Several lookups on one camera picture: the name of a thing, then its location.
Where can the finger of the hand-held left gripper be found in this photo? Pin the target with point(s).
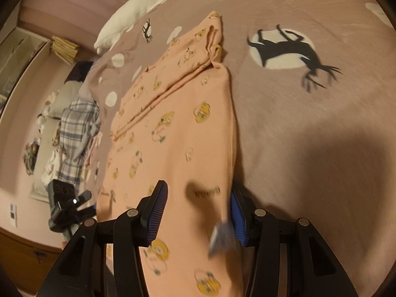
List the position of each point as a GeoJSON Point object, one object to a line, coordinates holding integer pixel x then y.
{"type": "Point", "coordinates": [84, 196]}
{"type": "Point", "coordinates": [87, 212]}

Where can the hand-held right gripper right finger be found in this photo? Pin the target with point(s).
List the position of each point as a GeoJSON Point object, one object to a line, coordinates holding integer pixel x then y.
{"type": "Point", "coordinates": [237, 219]}

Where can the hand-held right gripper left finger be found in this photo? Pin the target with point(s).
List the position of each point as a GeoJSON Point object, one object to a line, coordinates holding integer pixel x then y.
{"type": "Point", "coordinates": [157, 213]}

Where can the pink cartoon-print garment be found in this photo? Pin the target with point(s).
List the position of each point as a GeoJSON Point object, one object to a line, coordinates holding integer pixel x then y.
{"type": "Point", "coordinates": [173, 136]}

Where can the light pink crumpled clothes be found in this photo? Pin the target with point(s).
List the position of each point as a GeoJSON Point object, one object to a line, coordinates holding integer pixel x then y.
{"type": "Point", "coordinates": [92, 148]}

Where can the white crumpled cloth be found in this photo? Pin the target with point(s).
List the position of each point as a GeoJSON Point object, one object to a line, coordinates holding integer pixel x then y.
{"type": "Point", "coordinates": [52, 167]}

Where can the floral cloth heap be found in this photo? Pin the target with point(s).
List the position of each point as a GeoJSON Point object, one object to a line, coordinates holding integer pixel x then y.
{"type": "Point", "coordinates": [31, 157]}

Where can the brown wooden cabinet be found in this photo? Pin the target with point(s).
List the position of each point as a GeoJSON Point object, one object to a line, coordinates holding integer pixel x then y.
{"type": "Point", "coordinates": [27, 253]}

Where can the plaid shirt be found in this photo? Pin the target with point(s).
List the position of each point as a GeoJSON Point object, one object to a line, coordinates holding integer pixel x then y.
{"type": "Point", "coordinates": [77, 123]}

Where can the small white plush toy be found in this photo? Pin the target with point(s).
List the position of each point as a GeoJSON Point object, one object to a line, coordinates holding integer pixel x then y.
{"type": "Point", "coordinates": [52, 103]}

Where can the grey pillow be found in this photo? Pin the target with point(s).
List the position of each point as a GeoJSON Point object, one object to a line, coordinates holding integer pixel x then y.
{"type": "Point", "coordinates": [66, 99]}

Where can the dotted deer-print blanket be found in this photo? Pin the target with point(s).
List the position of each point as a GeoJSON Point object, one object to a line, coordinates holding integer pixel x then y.
{"type": "Point", "coordinates": [294, 130]}

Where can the dark cloth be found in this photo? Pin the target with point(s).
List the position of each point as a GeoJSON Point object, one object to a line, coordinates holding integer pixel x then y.
{"type": "Point", "coordinates": [80, 71]}

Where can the white goose plush toy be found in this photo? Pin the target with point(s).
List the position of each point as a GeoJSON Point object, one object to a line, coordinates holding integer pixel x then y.
{"type": "Point", "coordinates": [123, 27]}

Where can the pink curtain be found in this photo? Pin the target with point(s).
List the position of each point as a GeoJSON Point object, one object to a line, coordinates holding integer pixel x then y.
{"type": "Point", "coordinates": [77, 6]}

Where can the white wall switch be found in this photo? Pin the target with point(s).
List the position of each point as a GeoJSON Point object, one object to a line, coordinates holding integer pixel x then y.
{"type": "Point", "coordinates": [12, 216]}

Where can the white wall shelf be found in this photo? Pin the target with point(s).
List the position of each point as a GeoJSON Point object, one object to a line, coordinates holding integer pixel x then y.
{"type": "Point", "coordinates": [32, 54]}

